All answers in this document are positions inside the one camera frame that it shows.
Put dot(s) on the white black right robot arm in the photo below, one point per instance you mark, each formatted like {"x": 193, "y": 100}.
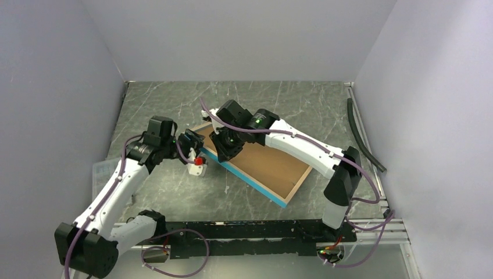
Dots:
{"x": 234, "y": 126}

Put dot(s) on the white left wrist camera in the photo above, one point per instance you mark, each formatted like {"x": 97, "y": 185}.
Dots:
{"x": 198, "y": 166}

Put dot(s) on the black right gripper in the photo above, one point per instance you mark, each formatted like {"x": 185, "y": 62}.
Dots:
{"x": 224, "y": 153}

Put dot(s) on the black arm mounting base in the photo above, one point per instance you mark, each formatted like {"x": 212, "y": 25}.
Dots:
{"x": 259, "y": 237}

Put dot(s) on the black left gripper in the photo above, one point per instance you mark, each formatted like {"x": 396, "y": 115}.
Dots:
{"x": 195, "y": 141}

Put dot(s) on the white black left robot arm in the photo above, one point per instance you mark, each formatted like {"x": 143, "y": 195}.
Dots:
{"x": 91, "y": 244}

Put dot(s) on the clear plastic screw box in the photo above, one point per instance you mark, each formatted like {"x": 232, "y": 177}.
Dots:
{"x": 101, "y": 173}

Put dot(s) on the aluminium extrusion rail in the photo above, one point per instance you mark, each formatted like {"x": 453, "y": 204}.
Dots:
{"x": 390, "y": 230}

